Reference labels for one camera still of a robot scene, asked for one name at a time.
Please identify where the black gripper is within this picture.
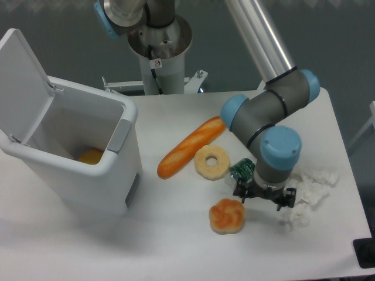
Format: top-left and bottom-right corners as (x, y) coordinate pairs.
(233, 179), (296, 211)

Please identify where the round knotted bread roll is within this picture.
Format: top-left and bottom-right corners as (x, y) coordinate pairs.
(209, 198), (246, 234)

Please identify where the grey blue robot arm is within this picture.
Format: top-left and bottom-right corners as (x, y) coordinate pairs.
(94, 1), (320, 207)

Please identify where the crushed plastic bottle green label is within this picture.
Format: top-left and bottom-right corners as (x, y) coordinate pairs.
(224, 158), (255, 189)

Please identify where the crumpled white tissue paper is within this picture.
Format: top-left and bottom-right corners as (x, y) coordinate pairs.
(284, 165), (339, 231)

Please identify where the long orange baguette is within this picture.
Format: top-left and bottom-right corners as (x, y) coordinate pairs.
(157, 116), (226, 179)

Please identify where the black device at table edge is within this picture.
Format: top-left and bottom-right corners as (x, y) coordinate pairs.
(353, 238), (374, 269)

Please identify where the white furniture piece right edge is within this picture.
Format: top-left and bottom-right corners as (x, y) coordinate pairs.
(347, 101), (374, 155)

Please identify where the orange object inside bin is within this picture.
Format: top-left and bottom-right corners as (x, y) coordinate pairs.
(77, 148), (104, 165)

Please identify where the white trash bin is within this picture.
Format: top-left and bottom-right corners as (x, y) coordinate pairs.
(1, 77), (142, 215)

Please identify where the white bin lid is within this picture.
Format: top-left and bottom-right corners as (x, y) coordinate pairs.
(1, 29), (55, 143)

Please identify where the pale ring doughnut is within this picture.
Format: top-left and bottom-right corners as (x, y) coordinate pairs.
(194, 145), (230, 180)

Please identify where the white metal base frame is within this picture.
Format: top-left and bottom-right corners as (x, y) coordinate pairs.
(102, 70), (208, 96)

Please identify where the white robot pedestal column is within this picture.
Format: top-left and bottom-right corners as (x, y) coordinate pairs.
(128, 15), (192, 84)

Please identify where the black cable on pedestal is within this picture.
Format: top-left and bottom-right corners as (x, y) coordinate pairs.
(148, 45), (164, 95)

